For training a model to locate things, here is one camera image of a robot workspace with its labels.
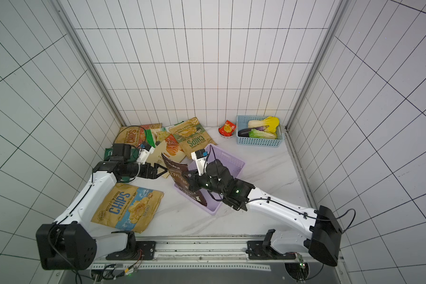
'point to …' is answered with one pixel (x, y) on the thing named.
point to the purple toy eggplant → (245, 132)
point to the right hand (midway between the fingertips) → (175, 179)
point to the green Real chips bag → (108, 152)
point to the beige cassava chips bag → (170, 147)
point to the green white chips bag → (152, 134)
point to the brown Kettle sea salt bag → (176, 170)
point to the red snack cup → (228, 130)
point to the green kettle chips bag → (191, 136)
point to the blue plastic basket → (242, 122)
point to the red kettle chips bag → (144, 127)
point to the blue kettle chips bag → (129, 207)
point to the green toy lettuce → (255, 133)
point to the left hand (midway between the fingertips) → (157, 172)
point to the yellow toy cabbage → (273, 122)
